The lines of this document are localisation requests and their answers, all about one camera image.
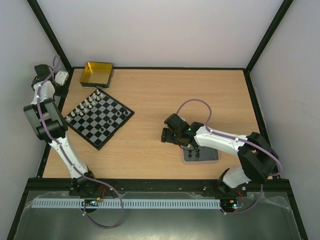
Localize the grey slotted cable duct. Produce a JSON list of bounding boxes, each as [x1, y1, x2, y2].
[[31, 198, 221, 210]]

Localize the purple cable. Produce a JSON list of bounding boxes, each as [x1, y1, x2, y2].
[[36, 55, 125, 229], [176, 98, 280, 216]]

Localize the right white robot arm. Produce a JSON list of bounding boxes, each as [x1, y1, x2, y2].
[[161, 113, 279, 196]]

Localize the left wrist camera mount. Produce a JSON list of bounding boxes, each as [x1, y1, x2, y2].
[[54, 70, 69, 86]]

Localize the pink tin with chess pieces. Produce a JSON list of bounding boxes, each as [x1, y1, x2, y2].
[[182, 146, 219, 163]]

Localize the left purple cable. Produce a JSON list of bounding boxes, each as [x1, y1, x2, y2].
[[36, 55, 125, 229]]

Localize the black and silver chessboard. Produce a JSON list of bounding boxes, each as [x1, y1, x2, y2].
[[64, 88, 135, 151]]

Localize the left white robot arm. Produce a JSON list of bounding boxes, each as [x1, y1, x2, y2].
[[23, 64, 98, 195]]

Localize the yellow square tin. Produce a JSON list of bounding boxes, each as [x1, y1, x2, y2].
[[80, 61, 114, 90]]

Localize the black aluminium frame rail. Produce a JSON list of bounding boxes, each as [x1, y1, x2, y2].
[[24, 176, 291, 197]]

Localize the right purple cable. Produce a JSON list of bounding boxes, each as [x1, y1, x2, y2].
[[176, 98, 280, 216]]

